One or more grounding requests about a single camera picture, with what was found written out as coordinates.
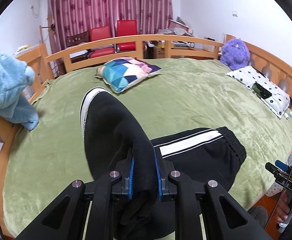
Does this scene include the dark wooden chair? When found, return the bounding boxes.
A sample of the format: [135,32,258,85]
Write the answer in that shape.
[66,31,89,48]

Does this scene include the wooden bed frame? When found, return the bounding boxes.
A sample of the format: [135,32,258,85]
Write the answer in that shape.
[0,33,292,238]

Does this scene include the geometric blue pink pillow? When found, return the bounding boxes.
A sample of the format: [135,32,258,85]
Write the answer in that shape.
[95,57,161,94]

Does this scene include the black pants with white stripe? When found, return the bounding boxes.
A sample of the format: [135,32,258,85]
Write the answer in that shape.
[80,87,247,239]

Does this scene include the black phone on pillow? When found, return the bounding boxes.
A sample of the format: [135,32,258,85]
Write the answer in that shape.
[252,82,272,100]

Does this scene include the white black flower pillow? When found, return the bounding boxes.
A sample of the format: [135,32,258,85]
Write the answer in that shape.
[226,66,290,119]

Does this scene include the purple plush toy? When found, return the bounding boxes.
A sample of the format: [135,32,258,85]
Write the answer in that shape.
[220,38,250,71]

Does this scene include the green plush bed blanket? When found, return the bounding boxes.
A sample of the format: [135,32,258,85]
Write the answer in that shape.
[3,59,292,236]

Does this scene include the person right hand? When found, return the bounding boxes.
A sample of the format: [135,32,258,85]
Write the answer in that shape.
[276,191,292,223]

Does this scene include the light blue plush towel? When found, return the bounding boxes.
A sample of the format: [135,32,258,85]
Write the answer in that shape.
[0,54,39,131]

